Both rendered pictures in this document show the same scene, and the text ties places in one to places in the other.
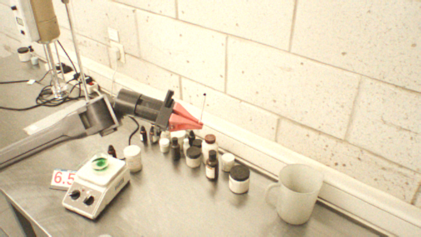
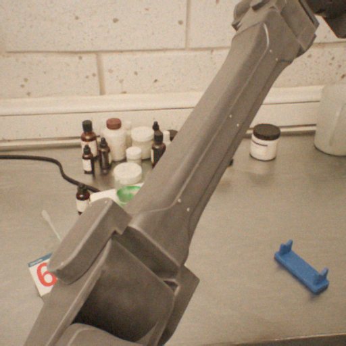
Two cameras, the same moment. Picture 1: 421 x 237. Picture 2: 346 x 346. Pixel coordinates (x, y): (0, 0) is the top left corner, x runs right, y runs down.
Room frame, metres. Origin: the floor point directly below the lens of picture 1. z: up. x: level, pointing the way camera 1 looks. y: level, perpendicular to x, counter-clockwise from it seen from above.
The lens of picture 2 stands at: (0.42, 0.74, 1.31)
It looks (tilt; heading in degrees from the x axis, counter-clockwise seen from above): 34 degrees down; 314
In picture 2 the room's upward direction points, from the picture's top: 1 degrees clockwise
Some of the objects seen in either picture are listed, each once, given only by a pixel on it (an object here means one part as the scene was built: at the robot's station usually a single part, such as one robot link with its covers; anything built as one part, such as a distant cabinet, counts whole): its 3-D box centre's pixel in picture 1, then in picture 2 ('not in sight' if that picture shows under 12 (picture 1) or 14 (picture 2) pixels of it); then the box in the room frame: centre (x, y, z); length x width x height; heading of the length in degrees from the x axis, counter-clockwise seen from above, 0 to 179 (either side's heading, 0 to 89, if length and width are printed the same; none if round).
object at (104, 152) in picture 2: (153, 133); (104, 151); (1.13, 0.22, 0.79); 0.03 x 0.03 x 0.08
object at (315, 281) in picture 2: not in sight; (301, 263); (0.61, 0.19, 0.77); 0.10 x 0.03 x 0.04; 166
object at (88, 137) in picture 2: not in sight; (88, 139); (1.19, 0.22, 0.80); 0.04 x 0.04 x 0.10
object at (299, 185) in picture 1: (292, 196); (340, 122); (0.77, -0.25, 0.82); 0.18 x 0.13 x 0.15; 103
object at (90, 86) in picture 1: (70, 76); not in sight; (1.63, 0.72, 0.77); 0.40 x 0.06 x 0.04; 51
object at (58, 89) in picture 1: (54, 66); not in sight; (1.26, 0.61, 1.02); 0.07 x 0.07 x 0.25
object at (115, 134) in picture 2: (165, 129); (115, 138); (1.14, 0.18, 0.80); 0.06 x 0.06 x 0.10
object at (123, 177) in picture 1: (98, 183); not in sight; (0.86, 0.37, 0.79); 0.22 x 0.13 x 0.08; 155
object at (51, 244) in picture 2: (79, 169); (61, 246); (0.95, 0.47, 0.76); 0.06 x 0.06 x 0.02
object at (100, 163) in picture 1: (99, 160); (132, 189); (0.87, 0.36, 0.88); 0.07 x 0.06 x 0.08; 58
